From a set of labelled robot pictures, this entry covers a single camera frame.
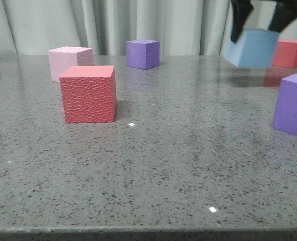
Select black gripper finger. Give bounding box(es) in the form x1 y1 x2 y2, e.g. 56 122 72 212
230 0 254 43
268 1 297 32

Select light blue foam cube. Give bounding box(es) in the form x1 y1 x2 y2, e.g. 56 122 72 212
224 28 279 68

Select orange-red smooth foam cube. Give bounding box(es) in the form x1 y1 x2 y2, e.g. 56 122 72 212
272 39 297 68

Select large purple foam cube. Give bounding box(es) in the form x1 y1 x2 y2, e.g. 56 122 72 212
272 74 297 136

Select red textured foam cube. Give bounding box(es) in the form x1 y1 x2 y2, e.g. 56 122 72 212
60 65 117 123

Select pink foam cube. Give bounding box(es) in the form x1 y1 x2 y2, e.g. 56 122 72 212
48 46 94 82

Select grey curtain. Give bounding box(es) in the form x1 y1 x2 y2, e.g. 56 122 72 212
0 0 297 57

